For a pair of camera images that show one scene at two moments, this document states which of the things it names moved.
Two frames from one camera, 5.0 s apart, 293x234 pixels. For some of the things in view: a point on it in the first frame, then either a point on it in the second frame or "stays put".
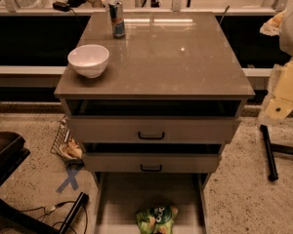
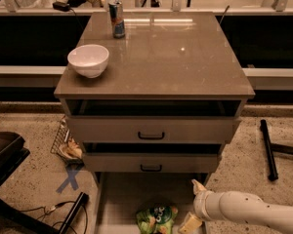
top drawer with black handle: [152, 129] stays put
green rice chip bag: [156, 219] stays put
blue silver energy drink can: [118, 23] stays put
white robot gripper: [292, 33] → [200, 204]
